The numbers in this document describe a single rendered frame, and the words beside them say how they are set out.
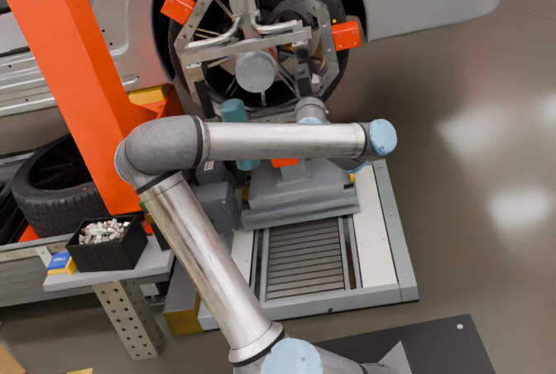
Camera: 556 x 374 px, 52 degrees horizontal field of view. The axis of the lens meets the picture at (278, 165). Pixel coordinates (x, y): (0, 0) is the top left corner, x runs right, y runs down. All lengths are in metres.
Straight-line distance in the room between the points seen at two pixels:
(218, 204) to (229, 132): 0.92
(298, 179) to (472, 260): 0.76
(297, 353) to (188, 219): 0.38
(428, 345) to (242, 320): 0.53
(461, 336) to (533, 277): 0.64
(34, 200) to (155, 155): 1.25
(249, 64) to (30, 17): 0.66
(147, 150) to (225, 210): 0.98
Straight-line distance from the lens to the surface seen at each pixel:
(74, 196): 2.33
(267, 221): 2.42
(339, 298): 2.09
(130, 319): 2.12
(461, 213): 2.49
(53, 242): 2.34
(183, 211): 1.32
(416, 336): 1.65
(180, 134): 1.21
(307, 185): 2.39
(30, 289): 2.54
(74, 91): 1.84
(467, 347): 1.63
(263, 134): 1.30
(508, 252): 2.31
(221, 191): 2.17
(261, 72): 1.89
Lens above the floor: 1.57
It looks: 32 degrees down
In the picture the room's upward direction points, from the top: 15 degrees counter-clockwise
